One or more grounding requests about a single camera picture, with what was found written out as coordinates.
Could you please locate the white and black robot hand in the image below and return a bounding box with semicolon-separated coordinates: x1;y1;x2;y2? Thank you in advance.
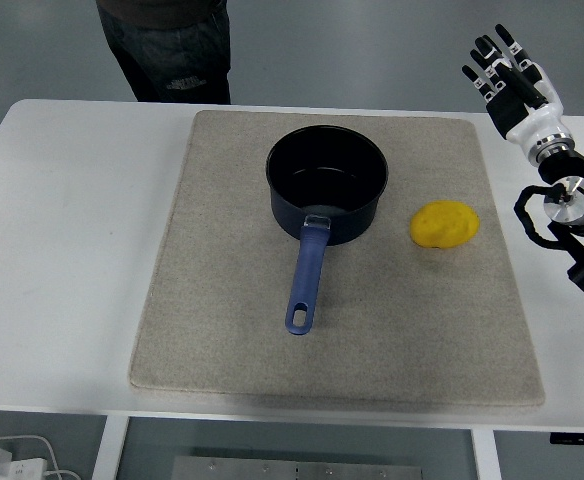
461;23;576;165

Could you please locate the beige fabric mat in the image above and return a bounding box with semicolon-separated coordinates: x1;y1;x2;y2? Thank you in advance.
129;109;546;408

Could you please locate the person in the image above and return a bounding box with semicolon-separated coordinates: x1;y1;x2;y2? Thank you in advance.
95;0;233;106

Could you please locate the white table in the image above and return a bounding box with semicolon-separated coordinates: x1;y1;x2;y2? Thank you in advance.
0;98;584;480

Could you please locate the white power strip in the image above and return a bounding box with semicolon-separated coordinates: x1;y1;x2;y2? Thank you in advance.
0;447;49;480

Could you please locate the blue pot with handle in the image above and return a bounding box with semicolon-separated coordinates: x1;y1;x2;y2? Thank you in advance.
265;124;390;336

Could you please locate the white cable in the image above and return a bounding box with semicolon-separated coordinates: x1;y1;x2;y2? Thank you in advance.
0;434;81;480

